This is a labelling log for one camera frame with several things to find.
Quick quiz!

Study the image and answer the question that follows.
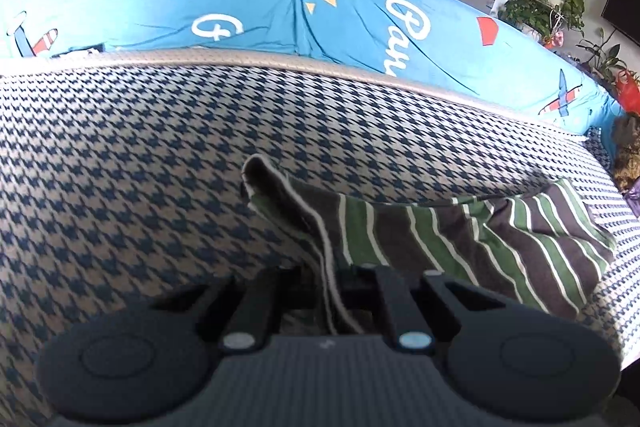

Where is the green brown striped t-shirt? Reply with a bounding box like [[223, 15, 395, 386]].
[[240, 154, 617, 336]]

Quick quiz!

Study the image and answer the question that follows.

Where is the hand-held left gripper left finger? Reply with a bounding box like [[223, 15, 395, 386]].
[[150, 265, 321, 355]]

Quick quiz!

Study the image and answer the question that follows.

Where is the tall leafy potted plant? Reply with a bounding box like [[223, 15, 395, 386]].
[[577, 26, 629, 81]]

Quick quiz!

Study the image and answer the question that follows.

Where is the black television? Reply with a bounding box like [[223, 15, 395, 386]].
[[599, 0, 640, 46]]

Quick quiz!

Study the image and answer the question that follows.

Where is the purple cloth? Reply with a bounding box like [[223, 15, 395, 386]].
[[622, 184, 640, 221]]

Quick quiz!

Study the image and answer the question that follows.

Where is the brown furry cushion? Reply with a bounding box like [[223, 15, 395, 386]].
[[610, 114, 640, 194]]

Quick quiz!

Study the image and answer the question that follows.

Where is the red plastic bag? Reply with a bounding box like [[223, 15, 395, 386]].
[[612, 69, 640, 116]]

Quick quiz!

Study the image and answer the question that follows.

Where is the houndstooth sofa mat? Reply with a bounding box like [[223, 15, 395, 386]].
[[0, 49, 640, 427]]

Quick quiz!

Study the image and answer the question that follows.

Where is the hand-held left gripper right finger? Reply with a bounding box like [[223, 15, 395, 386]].
[[340, 262, 506, 353]]

